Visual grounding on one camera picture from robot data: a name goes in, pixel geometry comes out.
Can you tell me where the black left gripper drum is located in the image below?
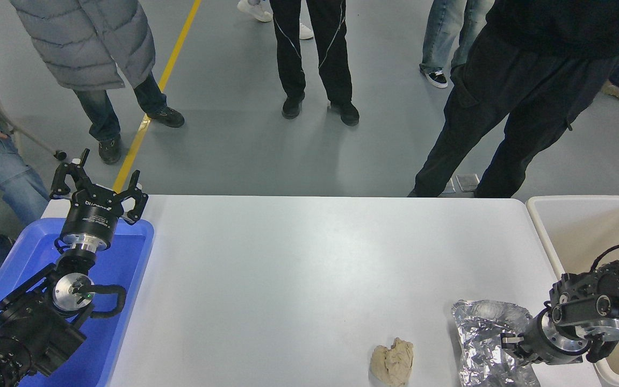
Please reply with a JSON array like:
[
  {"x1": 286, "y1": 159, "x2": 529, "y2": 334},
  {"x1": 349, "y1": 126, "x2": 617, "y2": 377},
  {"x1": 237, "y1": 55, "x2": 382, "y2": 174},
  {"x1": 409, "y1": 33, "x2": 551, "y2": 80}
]
[{"x1": 60, "y1": 185, "x2": 127, "y2": 245}]

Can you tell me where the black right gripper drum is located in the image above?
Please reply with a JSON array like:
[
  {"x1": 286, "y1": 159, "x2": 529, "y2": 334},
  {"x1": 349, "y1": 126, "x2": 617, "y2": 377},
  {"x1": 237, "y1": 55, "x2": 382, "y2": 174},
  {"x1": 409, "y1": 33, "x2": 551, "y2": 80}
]
[{"x1": 518, "y1": 317, "x2": 569, "y2": 367}]

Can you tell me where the silver foil plate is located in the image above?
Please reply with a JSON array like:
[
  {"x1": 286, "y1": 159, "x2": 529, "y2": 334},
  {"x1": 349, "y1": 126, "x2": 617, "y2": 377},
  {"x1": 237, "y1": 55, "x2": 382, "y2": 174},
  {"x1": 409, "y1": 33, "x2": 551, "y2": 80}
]
[{"x1": 452, "y1": 299, "x2": 541, "y2": 387}]

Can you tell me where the grey metal chair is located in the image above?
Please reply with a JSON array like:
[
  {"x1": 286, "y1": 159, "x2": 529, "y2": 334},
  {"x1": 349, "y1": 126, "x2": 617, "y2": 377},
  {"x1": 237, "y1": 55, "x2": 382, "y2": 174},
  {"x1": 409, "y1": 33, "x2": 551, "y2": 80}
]
[{"x1": 0, "y1": 97, "x2": 67, "y2": 162}]

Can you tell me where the seated person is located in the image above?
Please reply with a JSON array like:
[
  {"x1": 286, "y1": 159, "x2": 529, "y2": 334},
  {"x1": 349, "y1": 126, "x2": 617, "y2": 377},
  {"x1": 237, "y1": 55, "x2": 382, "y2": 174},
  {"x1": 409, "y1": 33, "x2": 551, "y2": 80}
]
[{"x1": 0, "y1": 24, "x2": 51, "y2": 272}]

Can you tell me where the blue plastic tray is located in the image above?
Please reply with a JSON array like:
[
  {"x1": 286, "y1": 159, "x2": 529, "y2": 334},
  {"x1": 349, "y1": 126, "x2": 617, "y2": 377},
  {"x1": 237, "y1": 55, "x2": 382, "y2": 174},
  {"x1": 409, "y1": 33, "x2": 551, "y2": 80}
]
[{"x1": 0, "y1": 218, "x2": 155, "y2": 387}]

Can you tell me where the crumpled tan paper ball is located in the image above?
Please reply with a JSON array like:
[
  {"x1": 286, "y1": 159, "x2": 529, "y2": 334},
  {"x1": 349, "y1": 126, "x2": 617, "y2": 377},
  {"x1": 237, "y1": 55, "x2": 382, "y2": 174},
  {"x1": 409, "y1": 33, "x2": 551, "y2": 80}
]
[{"x1": 370, "y1": 338, "x2": 415, "y2": 387}]

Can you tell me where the large pale plastic bin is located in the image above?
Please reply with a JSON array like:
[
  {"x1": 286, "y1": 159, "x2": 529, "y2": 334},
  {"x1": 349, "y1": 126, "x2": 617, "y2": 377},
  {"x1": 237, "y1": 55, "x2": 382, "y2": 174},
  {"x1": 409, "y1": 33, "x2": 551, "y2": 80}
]
[{"x1": 526, "y1": 195, "x2": 619, "y2": 387}]

